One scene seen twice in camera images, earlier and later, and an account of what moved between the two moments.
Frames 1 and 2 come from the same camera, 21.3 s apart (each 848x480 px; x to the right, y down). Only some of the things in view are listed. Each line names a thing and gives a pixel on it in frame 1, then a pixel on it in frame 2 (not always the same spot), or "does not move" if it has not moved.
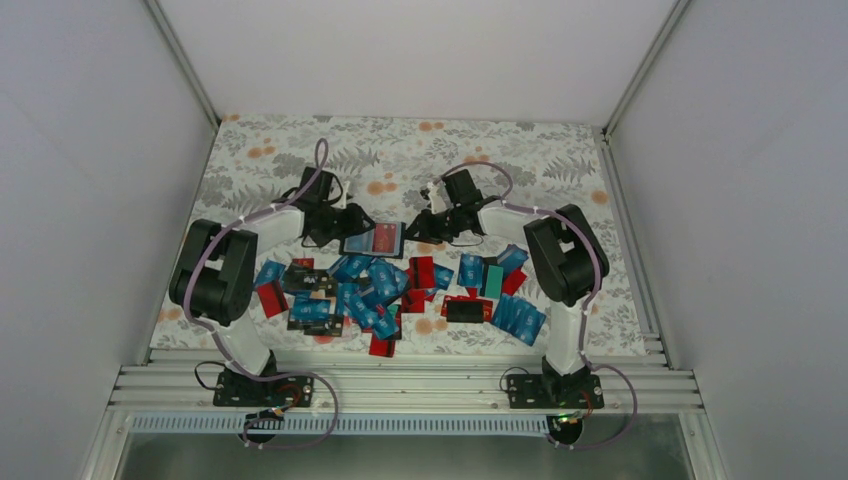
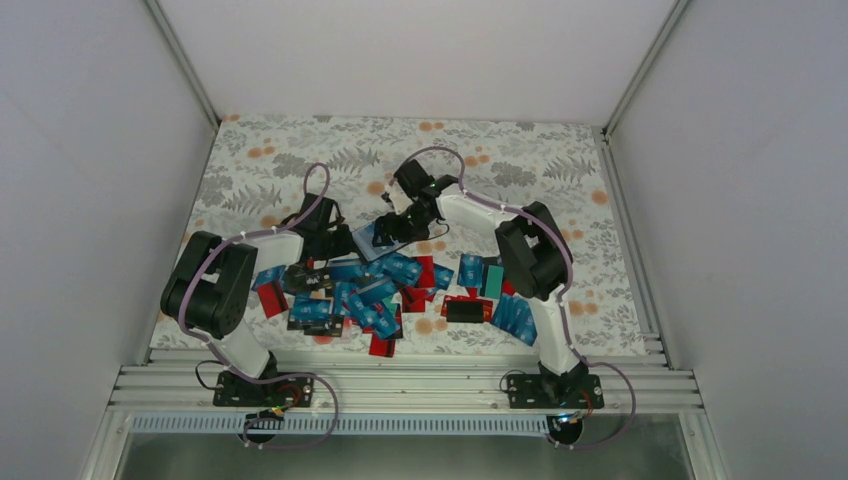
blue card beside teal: x=470 y=271 does not move
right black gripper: x=429 y=230 -> x=382 y=225
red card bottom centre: x=381 y=347 does not move
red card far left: x=272 y=298 does not move
